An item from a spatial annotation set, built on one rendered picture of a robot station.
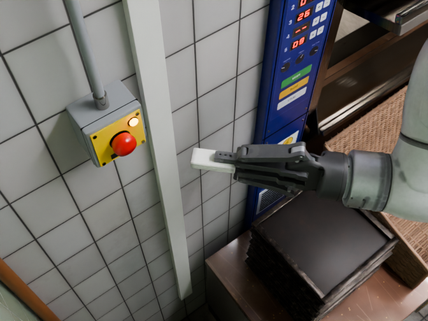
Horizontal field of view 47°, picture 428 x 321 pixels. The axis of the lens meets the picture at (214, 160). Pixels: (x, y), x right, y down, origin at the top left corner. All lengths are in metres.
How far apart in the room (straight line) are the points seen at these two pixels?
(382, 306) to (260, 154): 1.03
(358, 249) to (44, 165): 0.86
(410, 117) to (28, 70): 0.54
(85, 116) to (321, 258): 0.80
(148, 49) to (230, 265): 0.99
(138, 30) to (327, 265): 0.84
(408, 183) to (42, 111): 0.55
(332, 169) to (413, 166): 0.11
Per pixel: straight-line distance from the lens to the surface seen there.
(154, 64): 0.83
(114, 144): 0.79
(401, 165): 0.76
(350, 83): 1.50
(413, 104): 0.75
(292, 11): 0.98
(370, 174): 0.75
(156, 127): 0.95
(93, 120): 0.78
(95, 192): 1.03
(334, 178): 0.75
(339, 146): 1.64
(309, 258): 1.36
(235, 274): 1.63
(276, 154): 0.73
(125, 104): 0.79
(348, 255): 1.38
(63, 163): 0.91
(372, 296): 1.68
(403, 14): 1.10
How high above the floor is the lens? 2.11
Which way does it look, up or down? 57 degrees down
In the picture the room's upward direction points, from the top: straight up
